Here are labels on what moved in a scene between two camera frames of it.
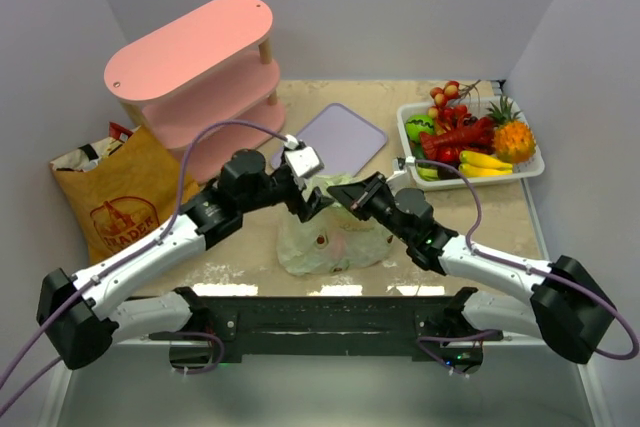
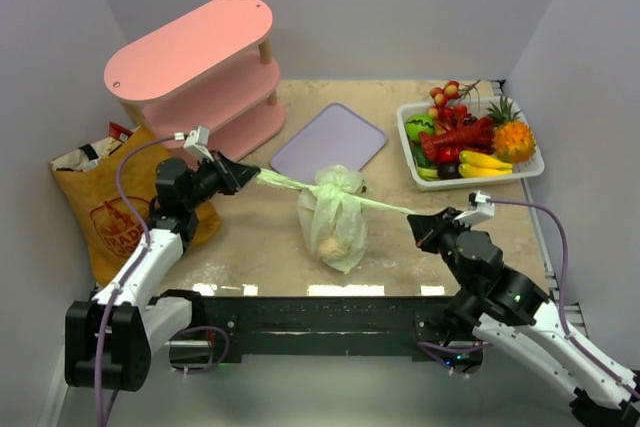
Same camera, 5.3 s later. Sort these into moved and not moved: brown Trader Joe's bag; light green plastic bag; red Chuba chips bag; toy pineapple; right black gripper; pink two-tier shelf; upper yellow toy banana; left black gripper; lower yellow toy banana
Moved: light green plastic bag; left black gripper; right black gripper
Not moved: lower yellow toy banana; pink two-tier shelf; red Chuba chips bag; toy pineapple; upper yellow toy banana; brown Trader Joe's bag
